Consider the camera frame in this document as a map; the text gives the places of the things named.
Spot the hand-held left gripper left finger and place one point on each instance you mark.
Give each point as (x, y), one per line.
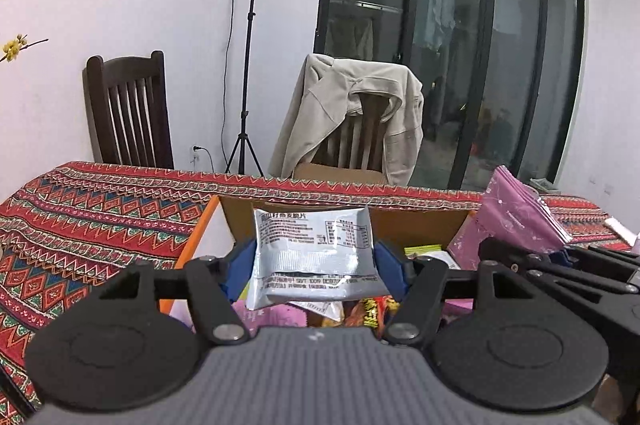
(240, 265)

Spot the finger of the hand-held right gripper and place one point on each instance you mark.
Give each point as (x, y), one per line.
(600, 260)
(550, 271)

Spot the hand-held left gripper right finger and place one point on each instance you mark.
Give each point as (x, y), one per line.
(387, 270)

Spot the red orange snack bag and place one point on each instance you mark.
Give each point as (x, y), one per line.
(372, 307)

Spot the green snack bar packet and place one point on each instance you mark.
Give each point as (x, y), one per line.
(425, 251)

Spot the orange cardboard box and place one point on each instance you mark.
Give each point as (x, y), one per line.
(410, 225)

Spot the silver oat crisp packet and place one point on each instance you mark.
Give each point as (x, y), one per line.
(310, 255)

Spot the brown cardboard box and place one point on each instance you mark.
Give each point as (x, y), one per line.
(340, 172)

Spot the wooden chair under jacket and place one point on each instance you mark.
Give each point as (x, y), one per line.
(357, 140)

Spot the beige jacket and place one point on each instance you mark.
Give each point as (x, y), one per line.
(320, 105)

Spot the dark wooden chair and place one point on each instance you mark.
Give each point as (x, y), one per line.
(130, 115)

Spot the black framed glass door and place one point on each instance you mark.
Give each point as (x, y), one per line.
(450, 55)

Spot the studio light on stand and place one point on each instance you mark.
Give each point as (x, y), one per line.
(252, 5)

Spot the yellow flower branches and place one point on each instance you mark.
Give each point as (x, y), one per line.
(14, 47)

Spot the white wall socket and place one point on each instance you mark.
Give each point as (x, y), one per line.
(195, 155)

